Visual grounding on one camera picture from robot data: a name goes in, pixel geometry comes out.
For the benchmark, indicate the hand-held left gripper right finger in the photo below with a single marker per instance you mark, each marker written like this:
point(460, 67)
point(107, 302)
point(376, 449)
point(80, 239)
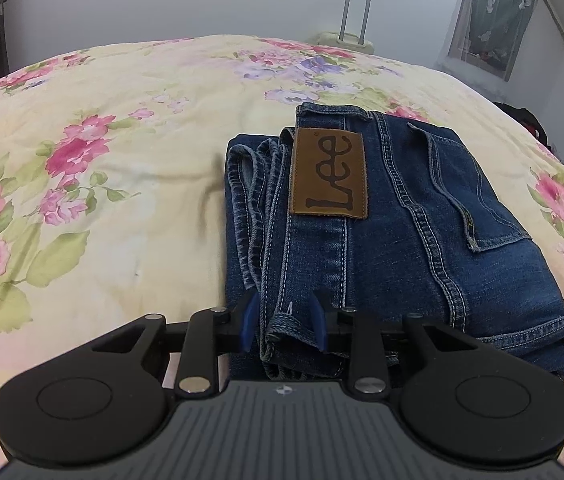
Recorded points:
point(320, 327)

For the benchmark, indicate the cream suitcase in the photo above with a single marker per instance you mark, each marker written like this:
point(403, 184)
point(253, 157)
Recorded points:
point(347, 40)

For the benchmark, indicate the grey patterned curtain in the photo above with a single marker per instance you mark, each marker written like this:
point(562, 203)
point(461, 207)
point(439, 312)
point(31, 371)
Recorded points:
point(492, 15)

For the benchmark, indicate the floral blanket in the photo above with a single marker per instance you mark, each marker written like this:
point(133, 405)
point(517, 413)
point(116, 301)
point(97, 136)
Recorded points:
point(137, 200)

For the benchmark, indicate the dark clothes pile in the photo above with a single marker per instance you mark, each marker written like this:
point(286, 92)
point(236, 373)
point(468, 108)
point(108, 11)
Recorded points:
point(537, 125)

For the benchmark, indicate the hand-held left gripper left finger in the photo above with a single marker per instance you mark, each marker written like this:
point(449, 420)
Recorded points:
point(247, 327)

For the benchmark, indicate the blue denim pants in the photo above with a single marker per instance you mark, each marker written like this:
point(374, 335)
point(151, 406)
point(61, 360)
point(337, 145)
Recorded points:
point(412, 240)

